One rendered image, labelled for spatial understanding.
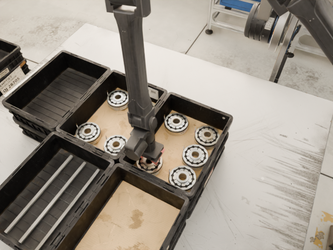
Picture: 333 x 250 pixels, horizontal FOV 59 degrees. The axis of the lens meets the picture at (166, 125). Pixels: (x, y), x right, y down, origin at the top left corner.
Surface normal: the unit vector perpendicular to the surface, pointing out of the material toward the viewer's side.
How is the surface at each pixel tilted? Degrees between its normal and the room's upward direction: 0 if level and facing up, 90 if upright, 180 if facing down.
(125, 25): 80
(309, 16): 88
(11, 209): 0
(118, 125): 0
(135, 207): 0
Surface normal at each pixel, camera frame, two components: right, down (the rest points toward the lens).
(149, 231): -0.01, -0.61
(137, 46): 0.85, 0.30
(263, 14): -0.46, 0.71
